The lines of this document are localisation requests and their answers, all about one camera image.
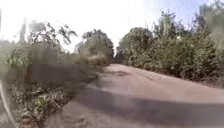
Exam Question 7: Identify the dark green tree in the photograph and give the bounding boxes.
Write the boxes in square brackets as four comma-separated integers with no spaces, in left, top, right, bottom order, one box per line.
[75,29,116,66]

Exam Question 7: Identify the row of green bushes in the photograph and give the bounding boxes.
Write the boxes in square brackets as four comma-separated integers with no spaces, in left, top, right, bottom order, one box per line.
[114,3,224,88]

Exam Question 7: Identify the green trees and shrubs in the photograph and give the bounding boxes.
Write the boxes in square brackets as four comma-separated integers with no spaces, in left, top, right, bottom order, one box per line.
[0,19,79,68]

